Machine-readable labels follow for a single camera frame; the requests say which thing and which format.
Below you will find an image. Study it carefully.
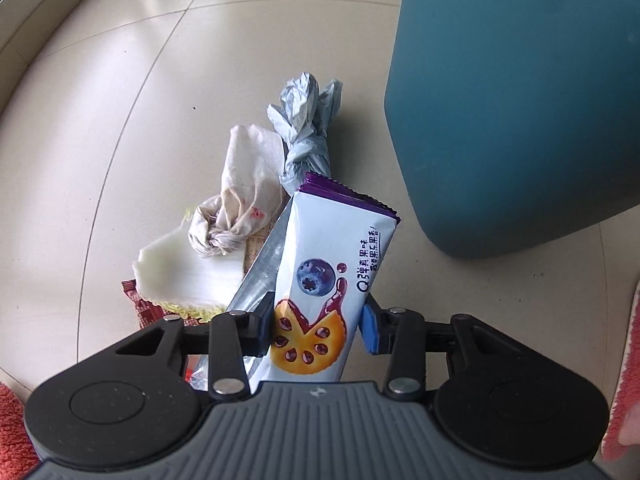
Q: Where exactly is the beige printed paper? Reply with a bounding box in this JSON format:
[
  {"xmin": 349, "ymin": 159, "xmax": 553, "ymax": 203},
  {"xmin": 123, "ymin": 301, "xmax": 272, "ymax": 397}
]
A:
[{"xmin": 242, "ymin": 217, "xmax": 274, "ymax": 277}]

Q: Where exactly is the pink cloth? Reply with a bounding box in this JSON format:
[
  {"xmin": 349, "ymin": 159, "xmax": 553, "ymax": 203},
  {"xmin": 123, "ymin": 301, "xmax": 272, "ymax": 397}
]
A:
[{"xmin": 599, "ymin": 280, "xmax": 640, "ymax": 464}]

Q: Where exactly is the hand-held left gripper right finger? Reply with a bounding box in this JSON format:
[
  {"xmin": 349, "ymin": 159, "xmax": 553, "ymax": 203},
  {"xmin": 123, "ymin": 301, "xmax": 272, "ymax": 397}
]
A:
[{"xmin": 361, "ymin": 292, "xmax": 496, "ymax": 403}]

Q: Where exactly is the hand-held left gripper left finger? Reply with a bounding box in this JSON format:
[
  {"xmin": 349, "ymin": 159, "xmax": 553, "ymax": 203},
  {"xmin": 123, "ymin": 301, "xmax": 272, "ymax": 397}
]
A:
[{"xmin": 114, "ymin": 305, "xmax": 275, "ymax": 402}]

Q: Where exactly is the red floor mat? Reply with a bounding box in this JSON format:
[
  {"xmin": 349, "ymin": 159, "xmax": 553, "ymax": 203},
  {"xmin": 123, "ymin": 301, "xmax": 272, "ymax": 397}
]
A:
[{"xmin": 0, "ymin": 382, "xmax": 42, "ymax": 480}]

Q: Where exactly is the silver foil wrapper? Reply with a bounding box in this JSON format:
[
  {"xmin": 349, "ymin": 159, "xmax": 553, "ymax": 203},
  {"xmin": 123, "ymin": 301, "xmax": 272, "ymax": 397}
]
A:
[{"xmin": 190, "ymin": 195, "xmax": 296, "ymax": 393}]

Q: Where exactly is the white blueberry snack packet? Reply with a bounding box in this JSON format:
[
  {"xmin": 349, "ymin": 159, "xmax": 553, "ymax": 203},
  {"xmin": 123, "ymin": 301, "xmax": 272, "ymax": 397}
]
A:
[{"xmin": 250, "ymin": 171, "xmax": 402, "ymax": 395}]

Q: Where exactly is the teal plastic trash bin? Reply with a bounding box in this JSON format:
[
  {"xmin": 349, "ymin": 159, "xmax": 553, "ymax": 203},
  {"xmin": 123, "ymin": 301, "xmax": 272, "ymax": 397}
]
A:
[{"xmin": 384, "ymin": 0, "xmax": 640, "ymax": 261}]

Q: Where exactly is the napa cabbage leaf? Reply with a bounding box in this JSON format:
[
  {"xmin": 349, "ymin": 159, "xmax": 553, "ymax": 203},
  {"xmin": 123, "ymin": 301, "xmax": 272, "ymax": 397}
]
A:
[{"xmin": 132, "ymin": 205, "xmax": 251, "ymax": 324}]

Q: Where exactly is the knotted grey plastic bag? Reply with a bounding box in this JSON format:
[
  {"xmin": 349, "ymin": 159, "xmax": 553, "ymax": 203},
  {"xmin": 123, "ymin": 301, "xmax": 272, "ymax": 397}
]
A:
[{"xmin": 266, "ymin": 72, "xmax": 345, "ymax": 196}]

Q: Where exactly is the stained white tissue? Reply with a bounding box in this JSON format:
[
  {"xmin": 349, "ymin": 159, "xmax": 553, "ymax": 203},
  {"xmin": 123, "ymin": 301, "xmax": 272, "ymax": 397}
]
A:
[{"xmin": 187, "ymin": 124, "xmax": 293, "ymax": 259}]

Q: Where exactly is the red snack wrapper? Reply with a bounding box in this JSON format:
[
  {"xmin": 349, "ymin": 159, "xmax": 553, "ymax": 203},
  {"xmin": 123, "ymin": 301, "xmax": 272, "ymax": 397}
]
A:
[{"xmin": 121, "ymin": 280, "xmax": 173, "ymax": 332}]

